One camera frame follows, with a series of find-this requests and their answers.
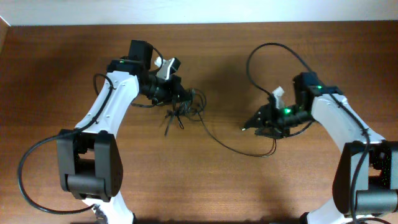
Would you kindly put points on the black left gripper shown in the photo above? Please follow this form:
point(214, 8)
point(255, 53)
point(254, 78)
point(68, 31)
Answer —
point(175, 88)

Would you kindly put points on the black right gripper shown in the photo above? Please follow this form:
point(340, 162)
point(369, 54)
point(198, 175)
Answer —
point(268, 114)

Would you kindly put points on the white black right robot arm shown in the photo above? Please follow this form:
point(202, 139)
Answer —
point(365, 183)

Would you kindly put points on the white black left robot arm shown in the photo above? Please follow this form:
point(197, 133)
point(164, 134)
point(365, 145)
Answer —
point(89, 162)

